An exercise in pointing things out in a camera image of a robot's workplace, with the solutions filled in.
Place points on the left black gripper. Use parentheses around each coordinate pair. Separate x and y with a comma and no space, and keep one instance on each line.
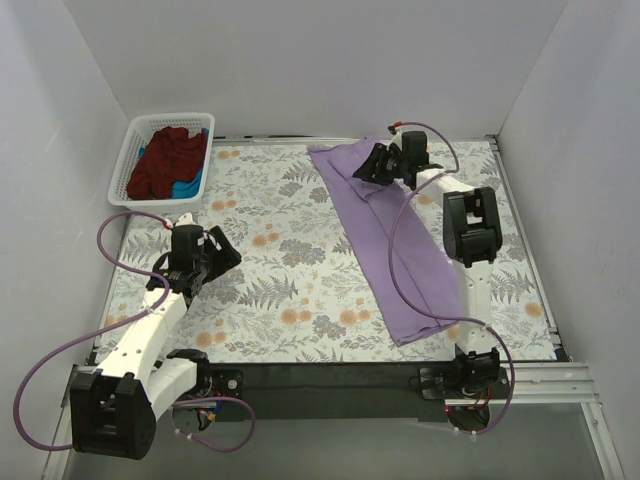
(211,261)

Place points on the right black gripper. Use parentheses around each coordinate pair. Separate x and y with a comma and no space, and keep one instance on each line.
(382,163)

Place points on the purple t shirt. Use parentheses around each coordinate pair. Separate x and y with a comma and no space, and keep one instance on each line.
(414,284)

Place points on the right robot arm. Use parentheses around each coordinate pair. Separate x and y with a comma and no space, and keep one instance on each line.
(472,238)

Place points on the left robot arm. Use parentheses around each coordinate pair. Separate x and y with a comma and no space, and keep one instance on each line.
(115,408)

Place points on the blue t shirt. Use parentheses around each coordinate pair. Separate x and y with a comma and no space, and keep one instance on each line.
(185,189)

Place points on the dark red t shirt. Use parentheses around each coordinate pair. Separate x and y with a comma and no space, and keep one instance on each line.
(165,160)

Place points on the white plastic laundry basket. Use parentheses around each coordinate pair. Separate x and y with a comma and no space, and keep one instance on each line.
(163,163)

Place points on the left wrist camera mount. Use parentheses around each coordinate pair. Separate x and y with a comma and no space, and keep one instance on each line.
(186,219)

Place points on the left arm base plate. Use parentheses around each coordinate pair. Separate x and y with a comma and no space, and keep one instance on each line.
(222,382)

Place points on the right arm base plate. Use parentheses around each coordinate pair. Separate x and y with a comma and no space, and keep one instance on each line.
(465,377)

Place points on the aluminium frame rail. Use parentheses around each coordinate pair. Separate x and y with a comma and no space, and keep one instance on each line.
(383,389)

